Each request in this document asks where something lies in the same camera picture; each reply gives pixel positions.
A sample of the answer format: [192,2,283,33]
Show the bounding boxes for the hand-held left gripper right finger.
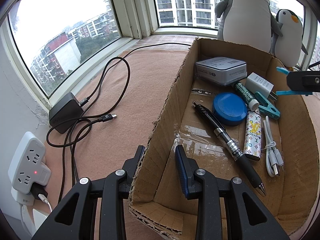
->
[174,145,290,240]

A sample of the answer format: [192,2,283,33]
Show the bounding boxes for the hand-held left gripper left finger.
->
[31,145,146,240]

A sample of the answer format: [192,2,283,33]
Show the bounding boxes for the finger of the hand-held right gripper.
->
[286,70,320,96]

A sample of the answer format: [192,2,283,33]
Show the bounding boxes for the light blue plastic clip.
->
[276,66,304,96]

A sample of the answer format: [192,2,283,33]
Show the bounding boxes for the teal clothespin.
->
[254,91,281,120]

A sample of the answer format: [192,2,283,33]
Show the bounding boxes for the white charger plug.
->
[245,72,278,102]

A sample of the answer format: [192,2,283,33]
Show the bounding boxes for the black gel pen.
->
[192,101,267,197]

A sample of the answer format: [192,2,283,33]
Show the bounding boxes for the cardboard box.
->
[127,37,320,235]

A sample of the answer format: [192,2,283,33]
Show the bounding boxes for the green lip balm tube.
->
[233,81,260,110]

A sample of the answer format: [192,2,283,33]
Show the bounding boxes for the silver patterned lighter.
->
[243,109,262,161]

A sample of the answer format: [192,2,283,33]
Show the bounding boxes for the blue round lid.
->
[212,92,247,127]

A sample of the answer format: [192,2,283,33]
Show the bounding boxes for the white rectangular box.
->
[195,57,248,87]

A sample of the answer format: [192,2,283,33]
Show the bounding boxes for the white USB cable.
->
[260,116,285,177]

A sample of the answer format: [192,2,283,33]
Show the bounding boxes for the small penguin plush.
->
[269,9,308,71]

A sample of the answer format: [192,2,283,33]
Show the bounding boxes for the large penguin plush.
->
[214,0,283,53]

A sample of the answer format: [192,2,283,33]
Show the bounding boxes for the black power adapter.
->
[49,92,85,134]

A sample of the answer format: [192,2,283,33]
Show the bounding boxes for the black USB plug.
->
[30,184,48,202]

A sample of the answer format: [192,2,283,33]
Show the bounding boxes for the white power strip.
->
[8,131,52,194]

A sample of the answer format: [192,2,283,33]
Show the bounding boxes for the dark braided charging cable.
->
[46,57,131,203]

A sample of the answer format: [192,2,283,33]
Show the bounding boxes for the thin white charging cable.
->
[40,196,53,213]

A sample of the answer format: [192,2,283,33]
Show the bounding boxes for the white wall plug adapter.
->
[11,189,35,207]

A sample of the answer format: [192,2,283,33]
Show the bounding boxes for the black ring light cable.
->
[121,42,193,58]

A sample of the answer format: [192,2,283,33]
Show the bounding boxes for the white window frame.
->
[0,0,220,105]

